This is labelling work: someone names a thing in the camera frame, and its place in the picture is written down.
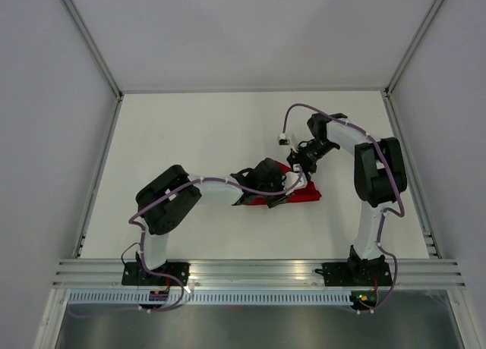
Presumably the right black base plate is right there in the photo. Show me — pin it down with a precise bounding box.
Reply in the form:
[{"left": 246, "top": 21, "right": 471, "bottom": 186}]
[{"left": 322, "top": 262, "right": 392, "bottom": 288}]

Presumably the right aluminium frame post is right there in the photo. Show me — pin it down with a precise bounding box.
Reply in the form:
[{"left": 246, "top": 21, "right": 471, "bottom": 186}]
[{"left": 382, "top": 0, "right": 447, "bottom": 97}]

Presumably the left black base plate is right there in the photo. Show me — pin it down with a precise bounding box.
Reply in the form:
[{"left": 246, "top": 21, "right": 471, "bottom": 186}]
[{"left": 121, "top": 261, "right": 190, "bottom": 287}]

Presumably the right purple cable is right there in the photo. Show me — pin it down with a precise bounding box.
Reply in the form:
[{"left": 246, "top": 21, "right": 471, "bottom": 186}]
[{"left": 281, "top": 102, "right": 406, "bottom": 316}]

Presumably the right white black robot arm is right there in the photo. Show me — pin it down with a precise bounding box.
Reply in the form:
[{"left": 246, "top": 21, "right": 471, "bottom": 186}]
[{"left": 287, "top": 113, "right": 407, "bottom": 287}]

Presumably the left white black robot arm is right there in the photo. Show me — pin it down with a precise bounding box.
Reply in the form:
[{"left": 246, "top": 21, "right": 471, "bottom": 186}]
[{"left": 128, "top": 158, "right": 306, "bottom": 285}]

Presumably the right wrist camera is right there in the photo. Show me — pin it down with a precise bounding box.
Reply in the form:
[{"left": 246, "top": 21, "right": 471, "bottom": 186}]
[{"left": 277, "top": 133, "right": 298, "bottom": 150}]

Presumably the white slotted cable duct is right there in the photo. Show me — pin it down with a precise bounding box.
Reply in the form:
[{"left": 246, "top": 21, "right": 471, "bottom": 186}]
[{"left": 68, "top": 289, "right": 352, "bottom": 306}]

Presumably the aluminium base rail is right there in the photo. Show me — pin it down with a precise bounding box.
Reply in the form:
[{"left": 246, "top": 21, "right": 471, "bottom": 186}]
[{"left": 51, "top": 259, "right": 465, "bottom": 290}]

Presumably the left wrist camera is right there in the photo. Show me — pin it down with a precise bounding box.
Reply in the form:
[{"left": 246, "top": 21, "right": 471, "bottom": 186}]
[{"left": 283, "top": 165, "right": 308, "bottom": 194}]

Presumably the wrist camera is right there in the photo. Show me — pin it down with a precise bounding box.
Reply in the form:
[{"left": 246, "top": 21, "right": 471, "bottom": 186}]
[
  {"left": 277, "top": 133, "right": 298, "bottom": 150},
  {"left": 283, "top": 165, "right": 308, "bottom": 194}
]

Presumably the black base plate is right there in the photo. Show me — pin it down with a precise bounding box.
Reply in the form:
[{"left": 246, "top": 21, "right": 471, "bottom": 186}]
[
  {"left": 322, "top": 262, "right": 392, "bottom": 288},
  {"left": 121, "top": 261, "right": 190, "bottom": 287}
]

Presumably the aluminium frame post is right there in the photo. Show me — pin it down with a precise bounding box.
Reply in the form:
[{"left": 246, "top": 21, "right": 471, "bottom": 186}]
[
  {"left": 382, "top": 0, "right": 447, "bottom": 97},
  {"left": 52, "top": 0, "right": 125, "bottom": 99}
]

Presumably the red cloth napkin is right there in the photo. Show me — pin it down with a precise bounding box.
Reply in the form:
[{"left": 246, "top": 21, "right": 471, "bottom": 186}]
[{"left": 242, "top": 159, "right": 323, "bottom": 208}]

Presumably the left aluminium frame post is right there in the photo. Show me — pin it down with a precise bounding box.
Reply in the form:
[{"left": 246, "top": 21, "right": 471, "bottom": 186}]
[{"left": 52, "top": 0, "right": 125, "bottom": 99}]

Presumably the purple cable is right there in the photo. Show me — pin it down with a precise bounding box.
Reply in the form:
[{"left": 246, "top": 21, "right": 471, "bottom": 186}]
[
  {"left": 281, "top": 102, "right": 406, "bottom": 316},
  {"left": 68, "top": 165, "right": 305, "bottom": 319}
]

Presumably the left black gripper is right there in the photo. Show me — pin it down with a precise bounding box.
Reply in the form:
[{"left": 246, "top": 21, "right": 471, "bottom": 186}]
[{"left": 257, "top": 173, "right": 295, "bottom": 209}]

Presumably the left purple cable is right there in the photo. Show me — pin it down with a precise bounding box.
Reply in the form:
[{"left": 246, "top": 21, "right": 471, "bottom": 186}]
[{"left": 68, "top": 165, "right": 305, "bottom": 319}]

